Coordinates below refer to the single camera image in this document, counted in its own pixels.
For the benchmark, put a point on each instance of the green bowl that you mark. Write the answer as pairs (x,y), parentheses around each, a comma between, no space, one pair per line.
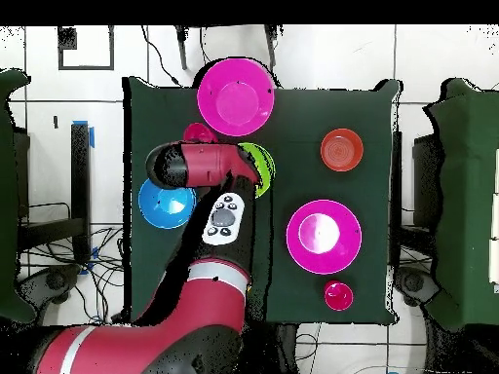
(263,163)

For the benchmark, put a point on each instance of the large pink bowl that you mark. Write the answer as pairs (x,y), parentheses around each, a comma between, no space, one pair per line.
(323,237)
(236,97)

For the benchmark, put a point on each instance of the blue bowl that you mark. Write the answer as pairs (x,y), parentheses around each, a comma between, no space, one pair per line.
(165,208)

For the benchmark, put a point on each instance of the small crimson bowl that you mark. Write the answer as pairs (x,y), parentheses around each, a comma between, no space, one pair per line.
(199,133)

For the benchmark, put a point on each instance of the orange bowl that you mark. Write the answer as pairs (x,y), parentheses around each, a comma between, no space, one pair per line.
(342,150)

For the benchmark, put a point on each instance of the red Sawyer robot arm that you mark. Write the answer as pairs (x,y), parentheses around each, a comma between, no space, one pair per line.
(202,163)

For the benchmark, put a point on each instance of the dark green table cloth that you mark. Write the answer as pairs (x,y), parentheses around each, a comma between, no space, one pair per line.
(312,113)

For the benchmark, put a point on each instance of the crimson cup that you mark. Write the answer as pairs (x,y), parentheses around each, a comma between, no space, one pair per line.
(338,295)

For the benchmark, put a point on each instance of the black stand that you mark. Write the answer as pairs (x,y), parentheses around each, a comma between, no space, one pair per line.
(397,175)
(80,175)

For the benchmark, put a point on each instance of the black tripod leg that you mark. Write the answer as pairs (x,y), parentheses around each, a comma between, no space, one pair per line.
(181,50)
(271,46)

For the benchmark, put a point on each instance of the blue tape piece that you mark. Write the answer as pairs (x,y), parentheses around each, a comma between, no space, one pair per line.
(92,137)

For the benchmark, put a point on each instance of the neighbouring green covered table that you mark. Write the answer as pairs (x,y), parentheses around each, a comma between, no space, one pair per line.
(468,194)
(7,194)

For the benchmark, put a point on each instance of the black square floor frame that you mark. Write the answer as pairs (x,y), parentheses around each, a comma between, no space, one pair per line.
(67,39)

